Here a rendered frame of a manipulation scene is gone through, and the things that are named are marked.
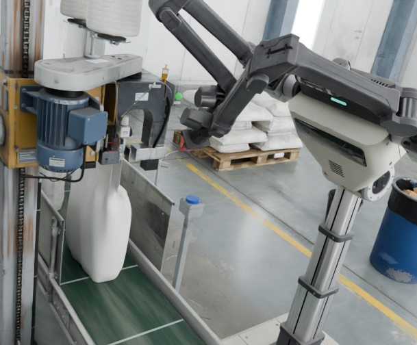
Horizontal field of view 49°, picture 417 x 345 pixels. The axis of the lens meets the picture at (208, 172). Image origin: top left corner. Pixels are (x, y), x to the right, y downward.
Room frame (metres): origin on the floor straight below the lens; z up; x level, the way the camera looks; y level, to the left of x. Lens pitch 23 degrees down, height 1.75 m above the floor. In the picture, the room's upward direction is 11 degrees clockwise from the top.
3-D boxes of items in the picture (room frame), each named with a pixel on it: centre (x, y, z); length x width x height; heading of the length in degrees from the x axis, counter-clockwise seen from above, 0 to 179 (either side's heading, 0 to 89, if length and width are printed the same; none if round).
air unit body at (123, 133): (1.63, 0.34, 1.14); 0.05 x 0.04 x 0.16; 131
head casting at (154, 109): (1.83, 0.39, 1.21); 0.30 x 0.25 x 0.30; 41
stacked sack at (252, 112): (4.57, -0.19, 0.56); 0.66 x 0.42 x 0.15; 131
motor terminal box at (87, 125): (1.34, 0.39, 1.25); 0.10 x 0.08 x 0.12; 156
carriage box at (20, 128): (1.59, 0.62, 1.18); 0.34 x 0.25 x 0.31; 131
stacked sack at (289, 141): (4.98, -0.64, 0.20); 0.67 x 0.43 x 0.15; 131
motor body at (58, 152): (1.38, 0.49, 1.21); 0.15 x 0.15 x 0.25
